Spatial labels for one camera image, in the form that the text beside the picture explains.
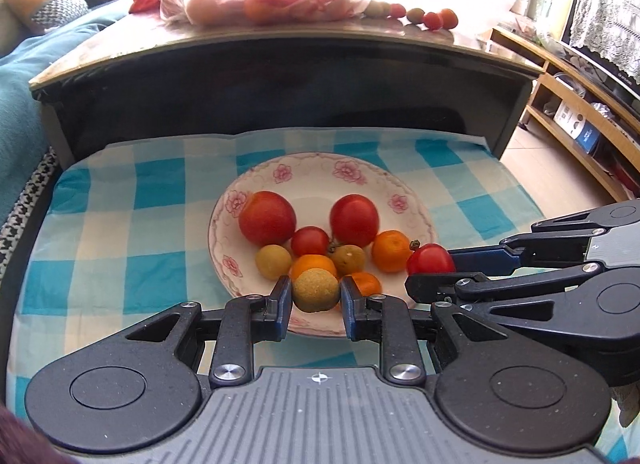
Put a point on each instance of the dark coffee table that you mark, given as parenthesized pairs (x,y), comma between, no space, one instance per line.
(300,89)

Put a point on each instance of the blue white checked tablecloth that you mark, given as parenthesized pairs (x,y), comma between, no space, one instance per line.
(150,194)

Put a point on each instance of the blue box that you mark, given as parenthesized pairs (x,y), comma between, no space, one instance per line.
(587,137)

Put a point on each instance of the white box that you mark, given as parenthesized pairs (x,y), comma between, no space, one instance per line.
(567,114)

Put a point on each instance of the white floral plate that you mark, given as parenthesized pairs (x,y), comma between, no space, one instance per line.
(320,179)

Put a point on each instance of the glass bowl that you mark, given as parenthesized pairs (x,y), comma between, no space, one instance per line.
(570,82)

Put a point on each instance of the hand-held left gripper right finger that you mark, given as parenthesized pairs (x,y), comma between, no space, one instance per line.
(350,309)

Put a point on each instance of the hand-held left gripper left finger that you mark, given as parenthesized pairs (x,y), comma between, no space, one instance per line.
(282,309)

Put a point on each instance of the maroon fuzzy garment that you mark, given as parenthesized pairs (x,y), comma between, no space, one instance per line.
(20,444)

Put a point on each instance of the large red tomato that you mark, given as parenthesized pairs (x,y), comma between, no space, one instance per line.
(267,218)
(354,220)

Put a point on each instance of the black television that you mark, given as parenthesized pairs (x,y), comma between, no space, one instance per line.
(607,75)

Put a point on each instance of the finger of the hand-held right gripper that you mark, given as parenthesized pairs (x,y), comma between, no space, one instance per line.
(480,259)
(430,289)

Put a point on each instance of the small red tomato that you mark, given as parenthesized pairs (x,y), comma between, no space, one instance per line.
(310,240)
(431,259)
(449,18)
(432,20)
(397,10)

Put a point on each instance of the white lace cloth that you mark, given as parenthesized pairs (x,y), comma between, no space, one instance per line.
(610,9)

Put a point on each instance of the teal sofa cover houndstooth trim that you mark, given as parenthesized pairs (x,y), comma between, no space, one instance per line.
(20,94)

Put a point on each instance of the small orange tangerine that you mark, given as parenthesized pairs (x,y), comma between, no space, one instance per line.
(367,284)
(392,250)
(312,262)

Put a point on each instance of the wooden television cabinet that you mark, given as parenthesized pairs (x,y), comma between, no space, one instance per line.
(520,42)

